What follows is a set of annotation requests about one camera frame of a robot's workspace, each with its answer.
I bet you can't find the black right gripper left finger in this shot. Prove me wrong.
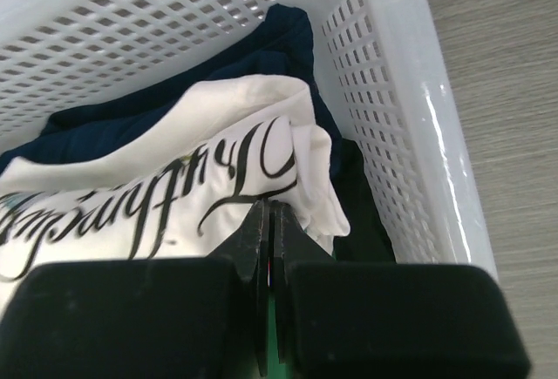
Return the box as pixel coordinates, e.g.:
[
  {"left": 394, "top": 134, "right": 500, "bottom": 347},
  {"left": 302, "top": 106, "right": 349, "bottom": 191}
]
[{"left": 1, "top": 200, "right": 270, "bottom": 378}]

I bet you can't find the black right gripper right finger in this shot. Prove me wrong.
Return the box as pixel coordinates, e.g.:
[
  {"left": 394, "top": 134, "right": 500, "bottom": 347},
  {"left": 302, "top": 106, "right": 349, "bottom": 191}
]
[{"left": 269, "top": 202, "right": 531, "bottom": 378}]

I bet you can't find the white t shirt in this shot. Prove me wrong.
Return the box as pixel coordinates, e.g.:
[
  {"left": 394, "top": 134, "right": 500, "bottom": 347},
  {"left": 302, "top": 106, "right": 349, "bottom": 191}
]
[{"left": 1, "top": 75, "right": 350, "bottom": 305}]

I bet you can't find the white plastic basket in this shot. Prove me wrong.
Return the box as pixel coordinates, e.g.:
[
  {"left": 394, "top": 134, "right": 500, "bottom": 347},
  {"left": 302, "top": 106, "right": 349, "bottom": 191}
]
[{"left": 1, "top": 0, "right": 496, "bottom": 274}]

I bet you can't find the rolled green t shirt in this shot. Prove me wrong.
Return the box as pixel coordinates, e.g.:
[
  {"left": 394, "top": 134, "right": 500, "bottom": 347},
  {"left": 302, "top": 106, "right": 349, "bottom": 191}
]
[{"left": 268, "top": 139, "right": 395, "bottom": 378}]

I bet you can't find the rolled navy t shirt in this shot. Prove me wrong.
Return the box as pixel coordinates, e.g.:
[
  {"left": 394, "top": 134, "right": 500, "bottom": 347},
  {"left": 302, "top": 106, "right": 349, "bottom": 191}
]
[{"left": 1, "top": 4, "right": 342, "bottom": 176}]

